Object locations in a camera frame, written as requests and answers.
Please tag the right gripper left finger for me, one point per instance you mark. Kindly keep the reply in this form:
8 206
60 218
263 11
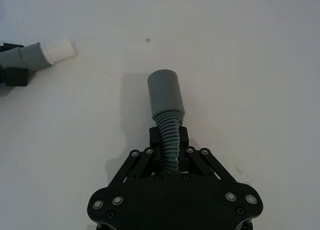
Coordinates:
155 142

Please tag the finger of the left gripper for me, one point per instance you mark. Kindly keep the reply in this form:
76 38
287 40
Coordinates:
8 46
16 77

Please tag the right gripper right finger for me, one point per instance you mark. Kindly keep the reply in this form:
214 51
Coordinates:
184 142

